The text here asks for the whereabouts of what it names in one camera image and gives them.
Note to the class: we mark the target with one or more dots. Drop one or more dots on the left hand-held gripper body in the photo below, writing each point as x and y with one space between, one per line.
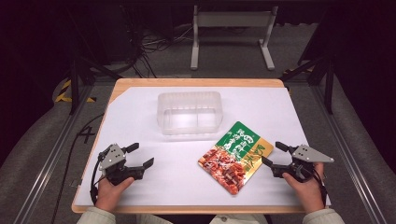
114 161

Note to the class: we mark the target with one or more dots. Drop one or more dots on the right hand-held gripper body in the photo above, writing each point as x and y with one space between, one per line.
303 163

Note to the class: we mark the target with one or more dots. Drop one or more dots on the green and red food packet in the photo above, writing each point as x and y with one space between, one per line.
236 157

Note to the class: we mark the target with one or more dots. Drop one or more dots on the clear plastic container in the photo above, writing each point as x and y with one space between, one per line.
189 112

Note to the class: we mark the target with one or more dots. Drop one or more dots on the person's right hand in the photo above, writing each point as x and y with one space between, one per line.
306 188

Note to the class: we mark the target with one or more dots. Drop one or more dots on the person's left hand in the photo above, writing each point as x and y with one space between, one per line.
111 191

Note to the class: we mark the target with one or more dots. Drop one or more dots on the black metal stand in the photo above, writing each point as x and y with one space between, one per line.
323 74
77 77

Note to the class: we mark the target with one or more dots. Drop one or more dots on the white metal stand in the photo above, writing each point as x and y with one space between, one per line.
233 34

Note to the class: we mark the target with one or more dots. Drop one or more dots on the aluminium rail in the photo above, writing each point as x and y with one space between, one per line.
345 149
46 161

